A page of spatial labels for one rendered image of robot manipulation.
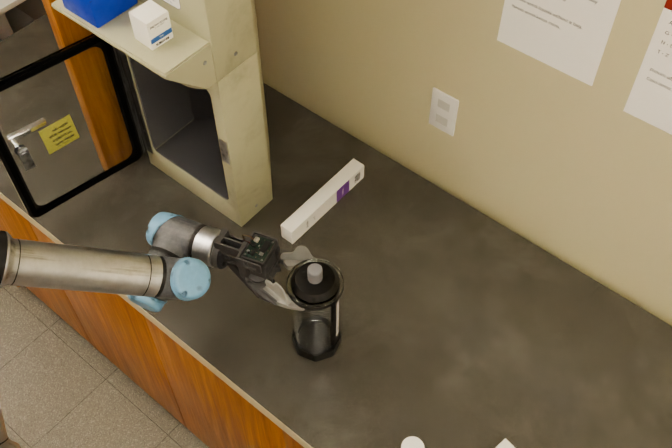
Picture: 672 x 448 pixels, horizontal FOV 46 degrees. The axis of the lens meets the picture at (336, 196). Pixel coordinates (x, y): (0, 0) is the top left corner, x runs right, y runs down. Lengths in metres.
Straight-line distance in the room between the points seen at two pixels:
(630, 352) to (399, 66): 0.80
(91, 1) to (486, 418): 1.10
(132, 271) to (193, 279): 0.11
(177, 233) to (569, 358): 0.85
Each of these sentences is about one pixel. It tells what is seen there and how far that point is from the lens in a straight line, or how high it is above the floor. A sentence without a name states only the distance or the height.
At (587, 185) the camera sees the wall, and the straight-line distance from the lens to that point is 1.75.
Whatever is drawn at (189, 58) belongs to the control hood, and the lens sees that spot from 1.47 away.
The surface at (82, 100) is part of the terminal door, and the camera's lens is 1.83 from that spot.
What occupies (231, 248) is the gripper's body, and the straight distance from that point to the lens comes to 1.51.
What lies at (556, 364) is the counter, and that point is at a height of 0.94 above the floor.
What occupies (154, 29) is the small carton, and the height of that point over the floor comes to 1.55.
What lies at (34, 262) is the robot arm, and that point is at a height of 1.41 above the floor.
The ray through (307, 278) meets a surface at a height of 1.21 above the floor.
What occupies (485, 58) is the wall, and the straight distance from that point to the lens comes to 1.69.
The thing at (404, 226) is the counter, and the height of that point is 0.94.
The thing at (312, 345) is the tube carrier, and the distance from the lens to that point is 1.62.
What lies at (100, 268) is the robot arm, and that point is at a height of 1.35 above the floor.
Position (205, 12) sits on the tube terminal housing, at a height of 1.58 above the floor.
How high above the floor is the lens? 2.47
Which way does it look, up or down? 51 degrees down
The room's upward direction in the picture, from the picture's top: straight up
